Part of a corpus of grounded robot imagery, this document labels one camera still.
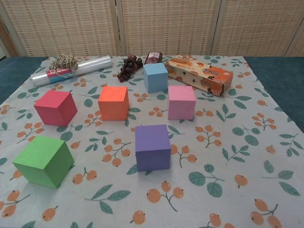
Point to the pink block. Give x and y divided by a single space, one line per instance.
181 107

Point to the light blue block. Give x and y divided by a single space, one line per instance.
154 79

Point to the orange block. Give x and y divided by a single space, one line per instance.
112 107

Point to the purple block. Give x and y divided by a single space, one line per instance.
152 154

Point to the magenta block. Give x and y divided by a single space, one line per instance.
54 109

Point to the green block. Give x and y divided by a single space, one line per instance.
40 164

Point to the dark red grape bunch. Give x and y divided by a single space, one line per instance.
128 67

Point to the dark grape juice bottle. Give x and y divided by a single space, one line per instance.
153 58

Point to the orange biscuit box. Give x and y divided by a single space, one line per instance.
202 76

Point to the clear plastic wrap roll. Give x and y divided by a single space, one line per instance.
95 64

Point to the woven bamboo folding screen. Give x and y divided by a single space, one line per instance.
166 28

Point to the floral fruit print tablecloth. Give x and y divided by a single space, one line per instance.
142 202

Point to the beige twine bundle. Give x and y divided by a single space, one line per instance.
64 60

